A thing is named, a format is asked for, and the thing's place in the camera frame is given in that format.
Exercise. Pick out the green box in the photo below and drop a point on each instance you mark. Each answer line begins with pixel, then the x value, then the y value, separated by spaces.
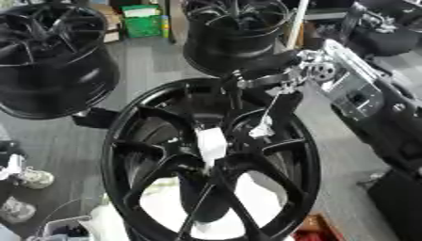
pixel 142 25

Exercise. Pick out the tan cardboard box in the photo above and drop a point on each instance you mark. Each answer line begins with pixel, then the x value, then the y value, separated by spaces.
pixel 111 25

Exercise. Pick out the red and brown box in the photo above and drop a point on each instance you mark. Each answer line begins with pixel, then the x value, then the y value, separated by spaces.
pixel 316 229

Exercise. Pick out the silver and black right robot arm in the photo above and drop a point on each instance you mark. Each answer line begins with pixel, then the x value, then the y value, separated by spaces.
pixel 354 92

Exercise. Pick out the large black wheel rim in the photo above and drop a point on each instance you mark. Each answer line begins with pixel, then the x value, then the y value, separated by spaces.
pixel 52 72

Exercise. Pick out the white open box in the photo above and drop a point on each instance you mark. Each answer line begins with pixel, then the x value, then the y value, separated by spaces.
pixel 66 227

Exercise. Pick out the black spoked wheel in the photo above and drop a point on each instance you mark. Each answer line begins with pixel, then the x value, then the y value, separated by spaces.
pixel 144 147

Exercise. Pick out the black wheel stand block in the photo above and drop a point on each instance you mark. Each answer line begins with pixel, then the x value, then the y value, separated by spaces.
pixel 96 117

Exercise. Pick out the person's shoe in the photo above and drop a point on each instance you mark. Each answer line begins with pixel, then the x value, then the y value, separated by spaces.
pixel 16 209
pixel 35 178

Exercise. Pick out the white pole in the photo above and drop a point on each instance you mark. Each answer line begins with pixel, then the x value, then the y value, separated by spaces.
pixel 297 22

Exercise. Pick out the white pin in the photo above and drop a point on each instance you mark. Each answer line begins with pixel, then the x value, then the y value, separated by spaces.
pixel 211 143

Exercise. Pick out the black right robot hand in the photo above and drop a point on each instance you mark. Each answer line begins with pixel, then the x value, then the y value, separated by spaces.
pixel 262 82

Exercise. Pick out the black equipment pile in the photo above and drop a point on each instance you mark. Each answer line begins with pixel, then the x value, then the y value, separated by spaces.
pixel 379 22

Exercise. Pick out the black case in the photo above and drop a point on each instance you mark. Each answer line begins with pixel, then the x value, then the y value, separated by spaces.
pixel 398 207

